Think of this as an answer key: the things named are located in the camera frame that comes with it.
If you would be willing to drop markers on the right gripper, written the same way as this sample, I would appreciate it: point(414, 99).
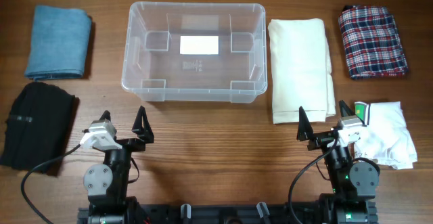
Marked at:
point(306, 132)

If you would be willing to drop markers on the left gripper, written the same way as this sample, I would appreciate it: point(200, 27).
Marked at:
point(145, 134)

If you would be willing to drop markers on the cream cloth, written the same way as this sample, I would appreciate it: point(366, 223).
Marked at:
point(301, 70)

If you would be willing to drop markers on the white printed t-shirt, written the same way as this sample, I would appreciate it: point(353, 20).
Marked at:
point(385, 138)

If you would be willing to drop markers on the black cloth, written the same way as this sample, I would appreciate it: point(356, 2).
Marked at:
point(37, 126)

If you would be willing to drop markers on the red plaid cloth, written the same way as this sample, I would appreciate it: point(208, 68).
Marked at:
point(371, 41)

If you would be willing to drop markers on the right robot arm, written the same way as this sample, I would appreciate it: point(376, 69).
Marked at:
point(353, 180)

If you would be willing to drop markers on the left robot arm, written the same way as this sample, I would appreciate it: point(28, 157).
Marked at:
point(107, 183)

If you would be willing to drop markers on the clear plastic storage container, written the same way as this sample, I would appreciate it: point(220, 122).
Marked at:
point(196, 52)

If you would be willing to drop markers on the folded blue denim cloth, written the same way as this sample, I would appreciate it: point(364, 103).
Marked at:
point(59, 43)

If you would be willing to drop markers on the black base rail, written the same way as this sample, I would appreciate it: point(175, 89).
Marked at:
point(236, 214)

